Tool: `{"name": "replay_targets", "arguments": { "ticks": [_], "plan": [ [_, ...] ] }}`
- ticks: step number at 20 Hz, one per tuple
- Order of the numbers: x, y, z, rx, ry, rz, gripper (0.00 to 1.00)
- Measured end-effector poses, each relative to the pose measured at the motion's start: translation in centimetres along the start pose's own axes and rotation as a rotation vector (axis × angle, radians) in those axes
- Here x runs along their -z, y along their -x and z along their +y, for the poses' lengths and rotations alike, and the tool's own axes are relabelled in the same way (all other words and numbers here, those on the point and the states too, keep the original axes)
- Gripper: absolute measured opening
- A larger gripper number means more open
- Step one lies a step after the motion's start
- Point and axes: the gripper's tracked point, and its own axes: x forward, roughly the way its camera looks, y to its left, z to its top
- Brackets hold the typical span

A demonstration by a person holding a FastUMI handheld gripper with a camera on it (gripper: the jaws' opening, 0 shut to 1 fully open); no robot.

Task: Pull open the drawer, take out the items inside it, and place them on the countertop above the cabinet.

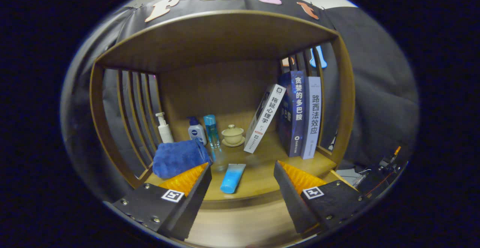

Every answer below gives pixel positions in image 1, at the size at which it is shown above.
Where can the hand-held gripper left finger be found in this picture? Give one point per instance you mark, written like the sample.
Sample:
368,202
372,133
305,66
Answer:
191,203

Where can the beige lidded teacup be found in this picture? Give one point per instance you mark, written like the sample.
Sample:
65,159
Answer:
232,135

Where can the black backdrop cloth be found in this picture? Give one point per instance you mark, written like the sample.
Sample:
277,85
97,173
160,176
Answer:
375,90

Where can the clear blue bottle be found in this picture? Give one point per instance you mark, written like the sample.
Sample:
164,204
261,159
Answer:
212,131

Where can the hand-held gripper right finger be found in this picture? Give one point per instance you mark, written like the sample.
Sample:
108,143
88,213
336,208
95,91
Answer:
292,203

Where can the blue folded towel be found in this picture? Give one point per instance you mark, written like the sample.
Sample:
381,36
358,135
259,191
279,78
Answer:
176,158

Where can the black device orange tip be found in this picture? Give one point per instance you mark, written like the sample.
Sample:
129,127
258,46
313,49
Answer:
386,163

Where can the wooden countertop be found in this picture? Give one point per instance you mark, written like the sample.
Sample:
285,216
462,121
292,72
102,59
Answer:
258,169

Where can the pale lavender book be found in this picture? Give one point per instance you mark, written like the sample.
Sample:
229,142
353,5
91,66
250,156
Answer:
312,124

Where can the white book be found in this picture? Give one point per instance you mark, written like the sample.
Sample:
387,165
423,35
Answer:
264,120

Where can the wooden cabinet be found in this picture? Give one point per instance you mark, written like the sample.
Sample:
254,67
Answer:
217,41

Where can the light blue tube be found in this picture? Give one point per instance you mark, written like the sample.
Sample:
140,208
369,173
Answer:
232,176

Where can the white pump bottle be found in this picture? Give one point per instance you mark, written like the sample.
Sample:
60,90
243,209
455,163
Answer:
165,133

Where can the dark blue book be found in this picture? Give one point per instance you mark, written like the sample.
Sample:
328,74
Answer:
294,120

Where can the white bottle blue cap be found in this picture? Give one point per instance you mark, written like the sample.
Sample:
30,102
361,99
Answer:
197,131

